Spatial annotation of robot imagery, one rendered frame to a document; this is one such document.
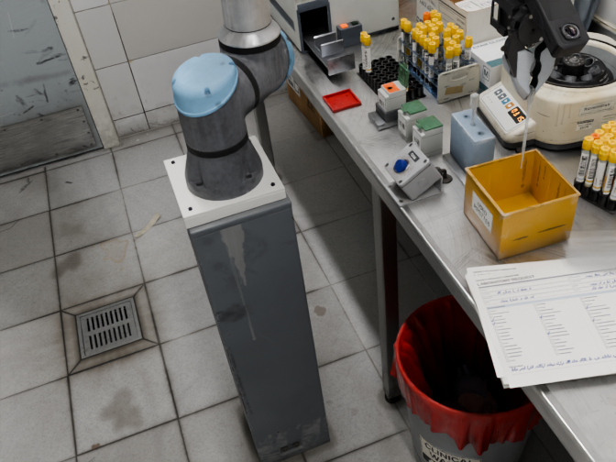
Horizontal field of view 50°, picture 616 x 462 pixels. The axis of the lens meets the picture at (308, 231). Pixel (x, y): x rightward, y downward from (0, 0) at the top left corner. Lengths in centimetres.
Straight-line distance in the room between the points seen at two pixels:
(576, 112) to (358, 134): 42
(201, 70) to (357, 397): 115
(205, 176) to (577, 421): 73
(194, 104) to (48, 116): 200
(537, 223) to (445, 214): 18
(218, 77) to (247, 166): 19
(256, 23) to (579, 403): 80
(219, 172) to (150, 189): 166
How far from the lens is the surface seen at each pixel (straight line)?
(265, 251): 132
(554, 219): 114
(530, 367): 99
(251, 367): 157
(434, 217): 121
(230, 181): 124
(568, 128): 135
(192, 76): 119
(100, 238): 272
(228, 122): 119
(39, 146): 319
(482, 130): 125
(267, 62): 125
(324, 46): 162
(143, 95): 318
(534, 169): 122
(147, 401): 214
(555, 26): 94
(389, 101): 141
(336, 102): 153
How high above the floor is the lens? 168
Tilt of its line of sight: 42 degrees down
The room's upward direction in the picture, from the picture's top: 8 degrees counter-clockwise
